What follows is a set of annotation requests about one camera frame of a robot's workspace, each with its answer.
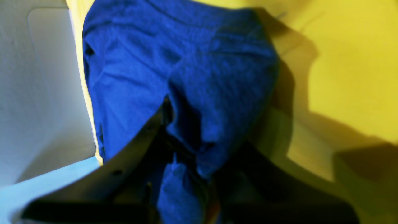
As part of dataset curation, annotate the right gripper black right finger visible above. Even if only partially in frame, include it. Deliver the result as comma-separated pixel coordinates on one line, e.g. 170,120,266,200
215,142,360,224

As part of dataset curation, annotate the blue long-sleeve T-shirt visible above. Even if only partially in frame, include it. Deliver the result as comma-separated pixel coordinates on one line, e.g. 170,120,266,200
82,0,278,224

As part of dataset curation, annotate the yellow table cloth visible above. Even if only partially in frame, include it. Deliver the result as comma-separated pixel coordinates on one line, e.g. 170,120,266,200
65,0,398,224

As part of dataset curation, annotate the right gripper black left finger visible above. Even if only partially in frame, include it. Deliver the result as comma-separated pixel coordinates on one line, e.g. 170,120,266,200
20,103,173,224

